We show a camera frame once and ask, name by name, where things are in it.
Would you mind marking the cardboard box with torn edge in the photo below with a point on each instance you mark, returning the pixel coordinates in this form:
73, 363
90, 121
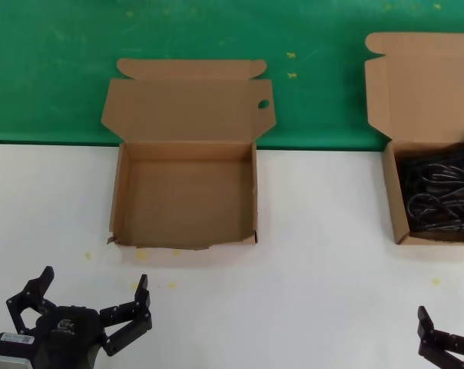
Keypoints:
186, 192

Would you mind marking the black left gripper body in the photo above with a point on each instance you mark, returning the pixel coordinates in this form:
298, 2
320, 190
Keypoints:
68, 338

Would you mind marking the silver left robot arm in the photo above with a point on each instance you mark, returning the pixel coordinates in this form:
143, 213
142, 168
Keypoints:
9, 355

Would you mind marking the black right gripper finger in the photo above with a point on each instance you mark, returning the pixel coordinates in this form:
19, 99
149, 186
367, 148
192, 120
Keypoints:
443, 342

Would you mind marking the green table mat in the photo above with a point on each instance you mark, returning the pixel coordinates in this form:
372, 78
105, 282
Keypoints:
44, 77

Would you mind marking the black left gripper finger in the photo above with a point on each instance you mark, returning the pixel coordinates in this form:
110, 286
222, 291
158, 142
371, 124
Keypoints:
28, 296
134, 319

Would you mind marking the open brown cardboard box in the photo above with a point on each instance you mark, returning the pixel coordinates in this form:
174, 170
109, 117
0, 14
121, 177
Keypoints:
428, 96

